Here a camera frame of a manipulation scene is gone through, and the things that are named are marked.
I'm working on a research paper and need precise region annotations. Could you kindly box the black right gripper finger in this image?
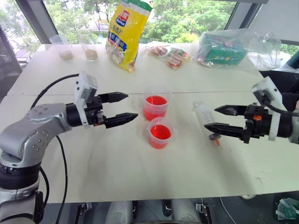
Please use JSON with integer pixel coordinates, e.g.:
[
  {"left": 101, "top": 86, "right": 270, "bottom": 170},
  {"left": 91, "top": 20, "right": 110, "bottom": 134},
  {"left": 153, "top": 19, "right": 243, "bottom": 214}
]
[
  {"left": 214, "top": 105, "right": 248, "bottom": 117},
  {"left": 203, "top": 123, "right": 246, "bottom": 140}
]

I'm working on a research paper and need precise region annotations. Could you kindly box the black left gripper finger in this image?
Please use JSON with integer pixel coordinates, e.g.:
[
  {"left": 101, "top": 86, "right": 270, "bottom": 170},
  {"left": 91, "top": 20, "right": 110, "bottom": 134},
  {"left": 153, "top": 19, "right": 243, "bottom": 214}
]
[
  {"left": 104, "top": 112, "right": 139, "bottom": 129},
  {"left": 98, "top": 91, "right": 129, "bottom": 104}
]

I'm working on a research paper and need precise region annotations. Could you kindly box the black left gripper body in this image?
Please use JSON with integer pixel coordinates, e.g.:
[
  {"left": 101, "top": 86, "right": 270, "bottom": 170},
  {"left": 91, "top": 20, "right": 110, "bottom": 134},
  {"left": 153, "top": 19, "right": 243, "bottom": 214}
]
[{"left": 85, "top": 94, "right": 108, "bottom": 128}]

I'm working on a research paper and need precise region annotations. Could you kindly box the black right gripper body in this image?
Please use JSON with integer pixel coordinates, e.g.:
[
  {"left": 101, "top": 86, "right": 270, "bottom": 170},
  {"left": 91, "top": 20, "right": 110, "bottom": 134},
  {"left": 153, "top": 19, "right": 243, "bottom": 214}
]
[{"left": 240, "top": 104, "right": 273, "bottom": 144}]

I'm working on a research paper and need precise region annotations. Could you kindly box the clear plastic syringe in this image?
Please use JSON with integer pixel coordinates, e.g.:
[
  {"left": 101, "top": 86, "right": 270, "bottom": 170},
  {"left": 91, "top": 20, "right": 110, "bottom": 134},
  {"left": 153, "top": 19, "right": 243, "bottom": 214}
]
[{"left": 193, "top": 100, "right": 222, "bottom": 147}]

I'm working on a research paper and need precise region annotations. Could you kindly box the large clear cup red liquid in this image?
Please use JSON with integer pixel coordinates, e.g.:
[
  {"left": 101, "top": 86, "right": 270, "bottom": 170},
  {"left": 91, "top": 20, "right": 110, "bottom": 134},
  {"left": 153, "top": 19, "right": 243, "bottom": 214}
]
[{"left": 142, "top": 89, "right": 172, "bottom": 122}]

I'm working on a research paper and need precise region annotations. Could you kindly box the small clear cup red liquid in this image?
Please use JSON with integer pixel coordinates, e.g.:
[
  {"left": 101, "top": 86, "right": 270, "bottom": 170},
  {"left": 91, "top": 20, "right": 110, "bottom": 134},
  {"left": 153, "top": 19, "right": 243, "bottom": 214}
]
[{"left": 145, "top": 116, "right": 178, "bottom": 150}]

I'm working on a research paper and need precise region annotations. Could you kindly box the clear plastic cup with grains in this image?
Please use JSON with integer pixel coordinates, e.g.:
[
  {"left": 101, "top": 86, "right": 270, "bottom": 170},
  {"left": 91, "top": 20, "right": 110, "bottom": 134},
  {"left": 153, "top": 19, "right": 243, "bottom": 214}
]
[
  {"left": 78, "top": 31, "right": 99, "bottom": 63},
  {"left": 49, "top": 35, "right": 74, "bottom": 61}
]

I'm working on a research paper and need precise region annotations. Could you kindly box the black furniture beside table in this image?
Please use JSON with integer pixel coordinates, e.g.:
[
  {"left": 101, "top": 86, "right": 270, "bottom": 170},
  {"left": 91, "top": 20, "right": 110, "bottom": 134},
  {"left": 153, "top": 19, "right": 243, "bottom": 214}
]
[{"left": 260, "top": 55, "right": 299, "bottom": 112}]

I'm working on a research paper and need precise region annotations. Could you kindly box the green box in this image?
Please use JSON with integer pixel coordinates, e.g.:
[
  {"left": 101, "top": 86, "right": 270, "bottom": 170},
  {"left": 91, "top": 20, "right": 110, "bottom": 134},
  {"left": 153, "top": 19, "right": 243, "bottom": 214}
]
[{"left": 197, "top": 31, "right": 247, "bottom": 67}]

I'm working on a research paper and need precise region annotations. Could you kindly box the yellow snack bag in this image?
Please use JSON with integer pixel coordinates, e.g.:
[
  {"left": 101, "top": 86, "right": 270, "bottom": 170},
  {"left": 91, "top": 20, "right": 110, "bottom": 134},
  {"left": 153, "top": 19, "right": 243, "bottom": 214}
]
[{"left": 105, "top": 0, "right": 153, "bottom": 74}]

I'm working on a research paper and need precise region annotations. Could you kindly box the clear plastic bag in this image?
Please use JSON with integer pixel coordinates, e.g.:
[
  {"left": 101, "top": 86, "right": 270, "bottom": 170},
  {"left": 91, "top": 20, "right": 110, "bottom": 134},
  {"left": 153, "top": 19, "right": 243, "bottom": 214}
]
[{"left": 195, "top": 28, "right": 283, "bottom": 71}]

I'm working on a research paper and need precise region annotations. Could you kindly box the red green snack packet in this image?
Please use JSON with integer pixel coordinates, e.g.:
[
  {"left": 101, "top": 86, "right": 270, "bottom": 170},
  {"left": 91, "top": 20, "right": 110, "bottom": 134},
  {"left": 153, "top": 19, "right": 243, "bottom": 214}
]
[{"left": 166, "top": 47, "right": 192, "bottom": 69}]

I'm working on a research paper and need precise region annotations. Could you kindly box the green white object on floor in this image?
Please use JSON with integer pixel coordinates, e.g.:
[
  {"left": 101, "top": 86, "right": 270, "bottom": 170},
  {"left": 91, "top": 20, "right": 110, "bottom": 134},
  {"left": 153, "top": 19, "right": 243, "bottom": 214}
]
[{"left": 272, "top": 197, "right": 299, "bottom": 221}]

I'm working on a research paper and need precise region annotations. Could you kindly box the white rounded robot leg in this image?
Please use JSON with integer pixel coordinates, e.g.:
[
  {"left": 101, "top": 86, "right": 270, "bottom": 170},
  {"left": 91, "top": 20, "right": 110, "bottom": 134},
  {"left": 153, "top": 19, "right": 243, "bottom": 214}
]
[
  {"left": 171, "top": 198, "right": 202, "bottom": 224},
  {"left": 109, "top": 200, "right": 134, "bottom": 224}
]

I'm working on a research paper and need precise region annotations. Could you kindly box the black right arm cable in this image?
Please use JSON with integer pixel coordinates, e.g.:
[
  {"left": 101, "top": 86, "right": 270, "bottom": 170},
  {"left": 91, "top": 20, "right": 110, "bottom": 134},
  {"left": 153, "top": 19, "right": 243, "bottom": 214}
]
[{"left": 260, "top": 92, "right": 299, "bottom": 118}]

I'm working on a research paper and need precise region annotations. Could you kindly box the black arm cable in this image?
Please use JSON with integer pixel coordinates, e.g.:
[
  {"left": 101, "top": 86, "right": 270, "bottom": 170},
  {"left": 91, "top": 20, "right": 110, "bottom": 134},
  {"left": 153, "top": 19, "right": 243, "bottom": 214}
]
[
  {"left": 30, "top": 73, "right": 80, "bottom": 224},
  {"left": 260, "top": 92, "right": 299, "bottom": 118}
]

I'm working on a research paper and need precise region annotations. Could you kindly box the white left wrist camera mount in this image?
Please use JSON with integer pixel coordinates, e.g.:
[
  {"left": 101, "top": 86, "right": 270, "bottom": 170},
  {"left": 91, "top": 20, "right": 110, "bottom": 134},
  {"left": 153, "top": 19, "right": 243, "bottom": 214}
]
[{"left": 74, "top": 71, "right": 99, "bottom": 129}]

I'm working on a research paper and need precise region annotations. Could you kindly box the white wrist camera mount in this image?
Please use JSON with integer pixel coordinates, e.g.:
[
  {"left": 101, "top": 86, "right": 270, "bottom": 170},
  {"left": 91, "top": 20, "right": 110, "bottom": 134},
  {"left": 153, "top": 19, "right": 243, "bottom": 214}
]
[
  {"left": 251, "top": 77, "right": 288, "bottom": 141},
  {"left": 74, "top": 71, "right": 99, "bottom": 129}
]

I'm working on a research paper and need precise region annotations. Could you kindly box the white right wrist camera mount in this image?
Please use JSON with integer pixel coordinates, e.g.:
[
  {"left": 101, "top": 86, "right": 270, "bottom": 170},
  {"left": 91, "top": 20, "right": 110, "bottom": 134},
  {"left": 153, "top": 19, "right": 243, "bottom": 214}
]
[{"left": 251, "top": 77, "right": 288, "bottom": 141}]

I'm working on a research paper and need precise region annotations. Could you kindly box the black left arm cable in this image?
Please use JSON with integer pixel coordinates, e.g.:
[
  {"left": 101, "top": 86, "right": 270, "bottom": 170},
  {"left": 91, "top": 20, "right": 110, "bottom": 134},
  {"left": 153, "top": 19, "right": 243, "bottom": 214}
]
[{"left": 30, "top": 73, "right": 80, "bottom": 224}]

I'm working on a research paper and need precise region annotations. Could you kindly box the thin white floor cable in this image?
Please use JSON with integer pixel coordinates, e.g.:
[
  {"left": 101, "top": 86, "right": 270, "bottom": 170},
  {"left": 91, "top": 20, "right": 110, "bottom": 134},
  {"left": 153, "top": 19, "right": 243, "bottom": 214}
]
[{"left": 219, "top": 197, "right": 235, "bottom": 224}]

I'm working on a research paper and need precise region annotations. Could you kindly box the black cable on robot torso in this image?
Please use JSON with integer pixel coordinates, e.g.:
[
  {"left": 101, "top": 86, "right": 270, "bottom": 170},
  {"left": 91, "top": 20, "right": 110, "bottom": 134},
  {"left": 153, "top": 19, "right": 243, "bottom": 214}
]
[{"left": 39, "top": 167, "right": 50, "bottom": 209}]

